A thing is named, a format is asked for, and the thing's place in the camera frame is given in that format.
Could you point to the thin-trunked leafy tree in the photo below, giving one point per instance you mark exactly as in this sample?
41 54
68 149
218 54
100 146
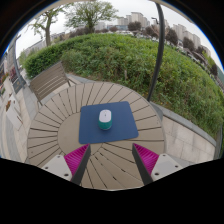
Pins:
48 33

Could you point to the group of distant apartment buildings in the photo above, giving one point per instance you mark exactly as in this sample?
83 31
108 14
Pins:
136 18

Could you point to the dark curved umbrella pole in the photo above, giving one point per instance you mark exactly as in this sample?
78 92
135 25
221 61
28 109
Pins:
158 53

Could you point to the white flower planter box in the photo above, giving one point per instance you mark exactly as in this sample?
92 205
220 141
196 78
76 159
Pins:
13 116

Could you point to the white and teal computer mouse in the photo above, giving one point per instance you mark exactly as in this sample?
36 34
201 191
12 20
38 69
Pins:
105 119

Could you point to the beige umbrella canopy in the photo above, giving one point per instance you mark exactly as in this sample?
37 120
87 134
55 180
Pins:
71 1

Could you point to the beige slatted outdoor chair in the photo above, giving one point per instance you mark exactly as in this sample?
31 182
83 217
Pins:
48 81

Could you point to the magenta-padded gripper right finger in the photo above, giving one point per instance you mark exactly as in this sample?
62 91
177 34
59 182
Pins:
146 159

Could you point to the green hedge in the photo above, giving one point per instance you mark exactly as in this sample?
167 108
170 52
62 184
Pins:
126 56

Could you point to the blue rectangular mouse pad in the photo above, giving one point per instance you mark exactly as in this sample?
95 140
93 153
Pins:
123 125

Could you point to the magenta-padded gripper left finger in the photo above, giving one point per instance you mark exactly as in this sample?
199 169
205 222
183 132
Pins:
76 159

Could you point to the round-crowned green tree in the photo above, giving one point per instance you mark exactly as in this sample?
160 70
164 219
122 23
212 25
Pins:
91 13

